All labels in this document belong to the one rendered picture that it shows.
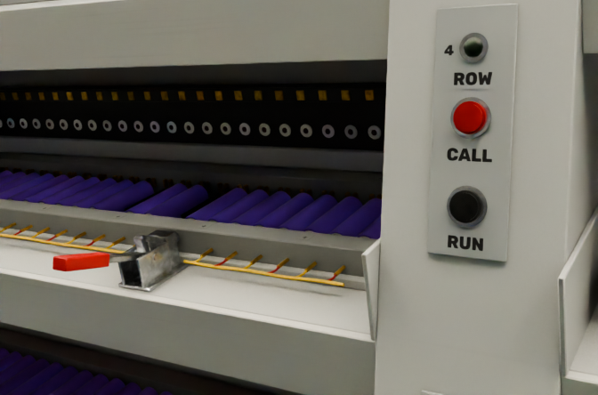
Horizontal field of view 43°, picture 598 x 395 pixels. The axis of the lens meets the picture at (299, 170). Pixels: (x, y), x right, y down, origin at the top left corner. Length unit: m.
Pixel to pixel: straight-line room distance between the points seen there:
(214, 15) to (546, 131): 0.21
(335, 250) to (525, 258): 0.14
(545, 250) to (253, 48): 0.20
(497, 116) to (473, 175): 0.03
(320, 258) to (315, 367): 0.07
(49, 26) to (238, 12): 0.16
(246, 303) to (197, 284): 0.05
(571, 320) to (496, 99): 0.11
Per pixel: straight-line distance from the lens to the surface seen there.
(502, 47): 0.38
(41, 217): 0.64
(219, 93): 0.65
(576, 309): 0.39
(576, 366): 0.39
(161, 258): 0.52
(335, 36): 0.43
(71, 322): 0.57
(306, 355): 0.44
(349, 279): 0.46
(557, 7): 0.37
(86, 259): 0.47
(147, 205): 0.61
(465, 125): 0.37
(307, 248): 0.48
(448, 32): 0.39
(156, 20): 0.50
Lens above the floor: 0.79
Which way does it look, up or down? 2 degrees down
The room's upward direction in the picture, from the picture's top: 2 degrees clockwise
